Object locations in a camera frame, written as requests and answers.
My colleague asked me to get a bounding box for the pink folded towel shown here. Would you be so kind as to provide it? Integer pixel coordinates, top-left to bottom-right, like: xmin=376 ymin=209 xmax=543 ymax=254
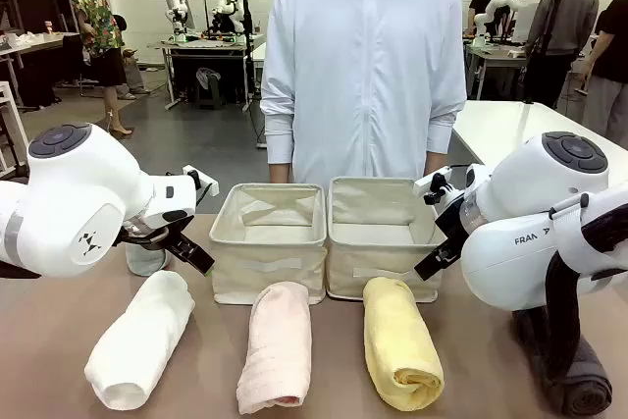
xmin=236 ymin=281 xmax=314 ymax=415

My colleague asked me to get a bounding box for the dark grey towel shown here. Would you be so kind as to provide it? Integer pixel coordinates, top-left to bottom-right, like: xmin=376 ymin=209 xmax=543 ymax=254
xmin=511 ymin=308 xmax=614 ymax=418

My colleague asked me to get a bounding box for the person's right hand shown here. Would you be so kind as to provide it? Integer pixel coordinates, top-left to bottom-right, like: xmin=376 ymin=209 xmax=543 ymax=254
xmin=268 ymin=162 xmax=296 ymax=185

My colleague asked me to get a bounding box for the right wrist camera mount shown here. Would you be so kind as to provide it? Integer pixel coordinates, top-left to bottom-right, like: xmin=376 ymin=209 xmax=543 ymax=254
xmin=413 ymin=166 xmax=453 ymax=207

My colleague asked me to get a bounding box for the person's left hand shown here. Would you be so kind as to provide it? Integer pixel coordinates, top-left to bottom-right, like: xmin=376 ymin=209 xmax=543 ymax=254
xmin=425 ymin=150 xmax=448 ymax=178

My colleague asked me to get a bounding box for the person with face shield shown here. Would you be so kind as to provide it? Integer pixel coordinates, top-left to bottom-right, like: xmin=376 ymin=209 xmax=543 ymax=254
xmin=468 ymin=0 xmax=516 ymax=42

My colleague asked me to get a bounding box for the grey background workbench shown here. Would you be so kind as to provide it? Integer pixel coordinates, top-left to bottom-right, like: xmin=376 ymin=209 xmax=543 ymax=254
xmin=463 ymin=40 xmax=531 ymax=102
xmin=146 ymin=35 xmax=269 ymax=111

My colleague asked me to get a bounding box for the person in grey shirt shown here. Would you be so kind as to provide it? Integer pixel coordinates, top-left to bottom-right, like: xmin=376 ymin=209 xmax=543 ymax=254
xmin=525 ymin=0 xmax=601 ymax=109

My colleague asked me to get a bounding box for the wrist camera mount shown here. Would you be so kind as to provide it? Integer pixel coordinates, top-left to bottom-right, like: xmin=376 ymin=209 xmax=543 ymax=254
xmin=182 ymin=165 xmax=220 ymax=203
xmin=413 ymin=166 xmax=453 ymax=207

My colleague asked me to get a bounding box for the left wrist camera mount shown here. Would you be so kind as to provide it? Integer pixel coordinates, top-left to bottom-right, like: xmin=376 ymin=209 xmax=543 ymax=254
xmin=182 ymin=165 xmax=220 ymax=203

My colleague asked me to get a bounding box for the white table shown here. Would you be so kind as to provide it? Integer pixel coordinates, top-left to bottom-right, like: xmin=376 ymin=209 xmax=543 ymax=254
xmin=450 ymin=100 xmax=628 ymax=170

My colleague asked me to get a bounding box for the white towel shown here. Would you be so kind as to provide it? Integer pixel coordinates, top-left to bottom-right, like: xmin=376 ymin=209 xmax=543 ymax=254
xmin=83 ymin=269 xmax=196 ymax=411

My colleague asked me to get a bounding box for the beige fabric bin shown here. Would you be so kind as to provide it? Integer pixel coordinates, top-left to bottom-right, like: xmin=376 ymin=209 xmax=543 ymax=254
xmin=325 ymin=176 xmax=448 ymax=302
xmin=209 ymin=182 xmax=329 ymax=306

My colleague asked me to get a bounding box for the cluttered side table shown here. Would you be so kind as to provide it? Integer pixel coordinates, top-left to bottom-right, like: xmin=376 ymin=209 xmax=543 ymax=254
xmin=0 ymin=30 xmax=82 ymax=109

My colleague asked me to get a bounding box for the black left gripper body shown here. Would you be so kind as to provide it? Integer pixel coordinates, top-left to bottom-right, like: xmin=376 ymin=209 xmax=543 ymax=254
xmin=117 ymin=217 xmax=192 ymax=251

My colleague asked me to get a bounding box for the grey-green towel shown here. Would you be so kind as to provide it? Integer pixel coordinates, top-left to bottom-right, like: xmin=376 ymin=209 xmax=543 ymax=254
xmin=125 ymin=240 xmax=169 ymax=278

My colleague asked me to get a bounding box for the black cable sleeve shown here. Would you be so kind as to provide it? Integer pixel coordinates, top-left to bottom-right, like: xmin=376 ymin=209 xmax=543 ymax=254
xmin=512 ymin=200 xmax=628 ymax=384

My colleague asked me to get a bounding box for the person in floral shirt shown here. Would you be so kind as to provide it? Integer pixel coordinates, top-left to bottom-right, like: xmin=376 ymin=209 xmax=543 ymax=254
xmin=67 ymin=0 xmax=134 ymax=138

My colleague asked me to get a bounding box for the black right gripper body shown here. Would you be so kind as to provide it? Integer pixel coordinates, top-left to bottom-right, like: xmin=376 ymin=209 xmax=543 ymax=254
xmin=431 ymin=194 xmax=475 ymax=251

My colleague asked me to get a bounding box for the yellow towel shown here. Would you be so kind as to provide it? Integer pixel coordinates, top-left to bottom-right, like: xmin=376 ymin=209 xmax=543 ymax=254
xmin=361 ymin=276 xmax=445 ymax=411

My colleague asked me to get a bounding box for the person in white jacket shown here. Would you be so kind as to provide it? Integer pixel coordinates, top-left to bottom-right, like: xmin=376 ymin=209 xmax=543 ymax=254
xmin=259 ymin=0 xmax=468 ymax=189

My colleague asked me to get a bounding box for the person in black shirt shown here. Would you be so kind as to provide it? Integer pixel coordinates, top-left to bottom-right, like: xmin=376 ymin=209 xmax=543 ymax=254
xmin=582 ymin=0 xmax=628 ymax=141

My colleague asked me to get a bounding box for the white cart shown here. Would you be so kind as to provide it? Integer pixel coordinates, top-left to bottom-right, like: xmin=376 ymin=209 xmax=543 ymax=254
xmin=0 ymin=79 xmax=29 ymax=180

